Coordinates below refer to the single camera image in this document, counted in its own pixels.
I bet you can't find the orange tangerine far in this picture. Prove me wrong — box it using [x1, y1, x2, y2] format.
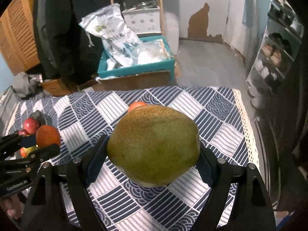
[127, 101, 147, 112]

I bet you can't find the shoe rack with shoes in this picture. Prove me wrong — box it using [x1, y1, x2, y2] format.
[246, 0, 304, 110]

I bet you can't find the teal plastic basket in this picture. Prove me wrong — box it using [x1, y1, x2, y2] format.
[98, 35, 175, 80]

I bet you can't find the black hanging jacket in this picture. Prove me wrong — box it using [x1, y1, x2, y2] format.
[33, 0, 111, 85]

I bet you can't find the brown cardboard box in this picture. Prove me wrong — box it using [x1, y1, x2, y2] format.
[92, 70, 177, 91]

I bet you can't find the small red apple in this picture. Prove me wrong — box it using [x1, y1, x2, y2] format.
[23, 118, 41, 135]

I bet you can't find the small wooden drawer box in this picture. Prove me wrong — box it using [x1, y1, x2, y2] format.
[42, 78, 72, 96]

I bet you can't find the small green yellow mango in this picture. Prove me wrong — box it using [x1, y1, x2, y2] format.
[24, 145, 38, 157]

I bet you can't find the white printed rice bag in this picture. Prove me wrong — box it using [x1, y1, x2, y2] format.
[79, 3, 142, 67]

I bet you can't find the clear plastic bag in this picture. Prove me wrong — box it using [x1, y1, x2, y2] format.
[133, 39, 170, 65]

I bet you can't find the grey clothes pile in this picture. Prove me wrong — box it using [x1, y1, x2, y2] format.
[1, 72, 52, 117]

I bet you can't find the blue white patterned tablecloth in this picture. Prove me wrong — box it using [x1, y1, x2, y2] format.
[4, 86, 259, 230]

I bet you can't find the dark glass fruit plate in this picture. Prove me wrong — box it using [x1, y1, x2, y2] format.
[28, 110, 46, 128]

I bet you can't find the wooden louvered wardrobe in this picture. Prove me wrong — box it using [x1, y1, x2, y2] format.
[1, 0, 40, 75]

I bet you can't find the white patterned storage box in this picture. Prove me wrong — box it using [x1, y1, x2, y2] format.
[122, 7, 161, 34]

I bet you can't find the small orange tangerine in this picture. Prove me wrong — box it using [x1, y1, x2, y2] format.
[19, 148, 28, 158]

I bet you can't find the person's hand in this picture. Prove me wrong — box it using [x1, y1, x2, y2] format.
[1, 194, 23, 219]

